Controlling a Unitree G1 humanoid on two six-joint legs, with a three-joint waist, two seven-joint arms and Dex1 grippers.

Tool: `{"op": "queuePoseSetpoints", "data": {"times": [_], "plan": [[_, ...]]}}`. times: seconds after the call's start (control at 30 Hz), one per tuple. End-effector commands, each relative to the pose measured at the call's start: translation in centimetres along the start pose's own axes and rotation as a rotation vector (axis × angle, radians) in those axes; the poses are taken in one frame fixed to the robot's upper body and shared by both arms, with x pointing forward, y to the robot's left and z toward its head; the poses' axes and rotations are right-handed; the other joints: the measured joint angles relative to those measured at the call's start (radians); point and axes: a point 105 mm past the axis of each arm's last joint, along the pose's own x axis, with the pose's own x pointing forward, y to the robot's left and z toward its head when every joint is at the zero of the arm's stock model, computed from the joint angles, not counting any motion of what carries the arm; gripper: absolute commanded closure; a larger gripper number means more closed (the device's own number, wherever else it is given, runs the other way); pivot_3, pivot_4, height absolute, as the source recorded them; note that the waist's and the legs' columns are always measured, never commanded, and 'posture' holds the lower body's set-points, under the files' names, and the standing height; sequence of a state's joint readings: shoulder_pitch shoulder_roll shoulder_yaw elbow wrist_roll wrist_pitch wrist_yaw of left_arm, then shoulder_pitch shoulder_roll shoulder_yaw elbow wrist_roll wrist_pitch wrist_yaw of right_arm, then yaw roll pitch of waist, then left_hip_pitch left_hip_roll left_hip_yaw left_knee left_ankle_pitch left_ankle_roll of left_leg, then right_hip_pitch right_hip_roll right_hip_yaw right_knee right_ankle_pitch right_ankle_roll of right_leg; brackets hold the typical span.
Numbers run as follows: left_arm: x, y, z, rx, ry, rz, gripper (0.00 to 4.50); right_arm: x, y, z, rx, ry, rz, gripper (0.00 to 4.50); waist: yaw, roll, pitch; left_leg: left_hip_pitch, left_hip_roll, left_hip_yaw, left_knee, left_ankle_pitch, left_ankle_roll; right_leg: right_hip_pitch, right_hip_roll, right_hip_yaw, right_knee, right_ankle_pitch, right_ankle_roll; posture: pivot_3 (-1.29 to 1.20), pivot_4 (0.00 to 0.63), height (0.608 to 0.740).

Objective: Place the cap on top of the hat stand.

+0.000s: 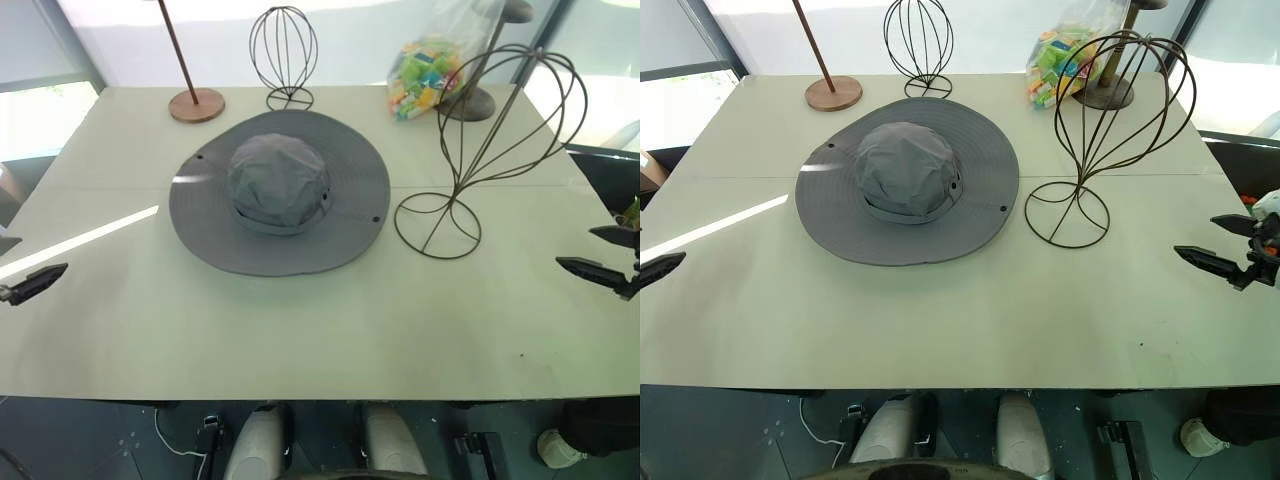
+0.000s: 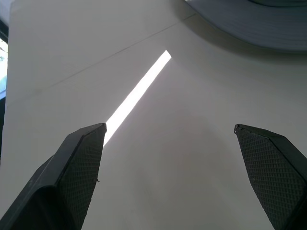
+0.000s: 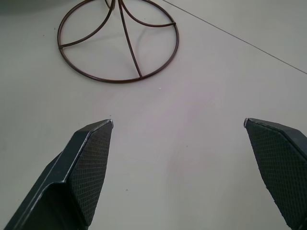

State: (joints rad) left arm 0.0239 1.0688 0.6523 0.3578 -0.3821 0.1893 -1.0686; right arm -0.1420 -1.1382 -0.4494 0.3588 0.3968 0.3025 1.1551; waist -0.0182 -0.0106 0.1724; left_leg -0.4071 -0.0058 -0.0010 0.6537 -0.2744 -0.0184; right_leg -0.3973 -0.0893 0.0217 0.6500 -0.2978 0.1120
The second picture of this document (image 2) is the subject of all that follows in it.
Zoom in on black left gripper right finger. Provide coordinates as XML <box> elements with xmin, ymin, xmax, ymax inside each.
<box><xmin>233</xmin><ymin>124</ymin><xmax>307</xmax><ymax>230</ymax></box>

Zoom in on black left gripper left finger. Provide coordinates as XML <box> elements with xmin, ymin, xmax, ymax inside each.
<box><xmin>0</xmin><ymin>123</ymin><xmax>107</xmax><ymax>230</ymax></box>

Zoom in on grey round plate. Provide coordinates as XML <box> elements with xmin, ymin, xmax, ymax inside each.
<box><xmin>184</xmin><ymin>0</ymin><xmax>307</xmax><ymax>52</ymax></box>

